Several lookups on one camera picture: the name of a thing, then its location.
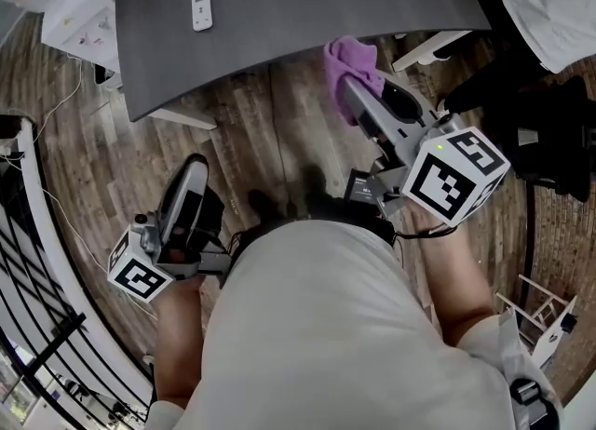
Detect white wooden rack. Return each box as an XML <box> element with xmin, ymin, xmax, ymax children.
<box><xmin>493</xmin><ymin>274</ymin><xmax>572</xmax><ymax>355</ymax></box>

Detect white floor cable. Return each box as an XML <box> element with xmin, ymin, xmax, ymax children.
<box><xmin>0</xmin><ymin>53</ymin><xmax>159</xmax><ymax>322</ymax></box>

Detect black battery box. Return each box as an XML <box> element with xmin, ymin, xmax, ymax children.
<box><xmin>343</xmin><ymin>168</ymin><xmax>390</xmax><ymax>208</ymax></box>

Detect person's black shoe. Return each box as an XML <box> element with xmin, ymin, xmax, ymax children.
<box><xmin>248</xmin><ymin>189</ymin><xmax>280</xmax><ymax>222</ymax></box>
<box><xmin>302</xmin><ymin>165</ymin><xmax>328</xmax><ymax>201</ymax></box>

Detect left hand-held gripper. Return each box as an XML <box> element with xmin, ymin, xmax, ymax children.
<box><xmin>106</xmin><ymin>154</ymin><xmax>232</xmax><ymax>303</ymax></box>

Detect purple cloth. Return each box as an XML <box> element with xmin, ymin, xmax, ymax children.
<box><xmin>323</xmin><ymin>35</ymin><xmax>386</xmax><ymax>127</ymax></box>

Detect small white bin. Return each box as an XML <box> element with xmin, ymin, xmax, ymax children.
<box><xmin>92</xmin><ymin>62</ymin><xmax>123</xmax><ymax>89</ymax></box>

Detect person's right forearm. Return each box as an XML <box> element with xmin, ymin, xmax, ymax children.
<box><xmin>409</xmin><ymin>208</ymin><xmax>494</xmax><ymax>350</ymax></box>

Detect white board with small logo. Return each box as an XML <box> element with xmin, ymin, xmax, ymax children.
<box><xmin>530</xmin><ymin>295</ymin><xmax>579</xmax><ymax>371</ymax></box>

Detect white water dispenser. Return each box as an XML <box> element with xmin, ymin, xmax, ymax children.
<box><xmin>40</xmin><ymin>0</ymin><xmax>120</xmax><ymax>78</ymax></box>

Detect black and white strap buckle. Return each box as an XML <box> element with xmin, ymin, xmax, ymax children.
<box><xmin>509</xmin><ymin>377</ymin><xmax>562</xmax><ymax>430</ymax></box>

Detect black office chair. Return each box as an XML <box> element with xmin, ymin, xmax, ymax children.
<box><xmin>507</xmin><ymin>76</ymin><xmax>596</xmax><ymax>206</ymax></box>

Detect white remote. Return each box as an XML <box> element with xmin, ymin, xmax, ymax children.
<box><xmin>190</xmin><ymin>0</ymin><xmax>215</xmax><ymax>33</ymax></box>

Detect person's black left shoe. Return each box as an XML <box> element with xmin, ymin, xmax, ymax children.
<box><xmin>248</xmin><ymin>189</ymin><xmax>280</xmax><ymax>222</ymax></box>

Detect person's black right shoe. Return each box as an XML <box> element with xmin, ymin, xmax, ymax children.
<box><xmin>302</xmin><ymin>165</ymin><xmax>328</xmax><ymax>201</ymax></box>

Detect black metal railing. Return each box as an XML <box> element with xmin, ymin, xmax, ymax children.
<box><xmin>0</xmin><ymin>171</ymin><xmax>155</xmax><ymax>430</ymax></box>

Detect person's left forearm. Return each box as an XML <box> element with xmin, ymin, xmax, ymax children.
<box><xmin>151</xmin><ymin>276</ymin><xmax>206</xmax><ymax>413</ymax></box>

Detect person's white shirt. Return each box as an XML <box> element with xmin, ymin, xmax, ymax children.
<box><xmin>500</xmin><ymin>0</ymin><xmax>596</xmax><ymax>74</ymax></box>
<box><xmin>143</xmin><ymin>218</ymin><xmax>564</xmax><ymax>430</ymax></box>

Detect person's black right wrist cord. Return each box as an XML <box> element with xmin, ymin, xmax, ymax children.
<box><xmin>394</xmin><ymin>225</ymin><xmax>458</xmax><ymax>240</ymax></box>

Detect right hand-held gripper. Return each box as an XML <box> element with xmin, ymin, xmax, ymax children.
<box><xmin>341</xmin><ymin>72</ymin><xmax>512</xmax><ymax>228</ymax></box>

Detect person's black trousers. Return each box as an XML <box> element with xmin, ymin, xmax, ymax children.
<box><xmin>230</xmin><ymin>185</ymin><xmax>397</xmax><ymax>252</ymax></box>
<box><xmin>437</xmin><ymin>0</ymin><xmax>596</xmax><ymax>115</ymax></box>

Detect white table leg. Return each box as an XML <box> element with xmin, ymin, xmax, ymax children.
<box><xmin>147</xmin><ymin>106</ymin><xmax>219</xmax><ymax>131</ymax></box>
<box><xmin>390</xmin><ymin>30</ymin><xmax>475</xmax><ymax>74</ymax></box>

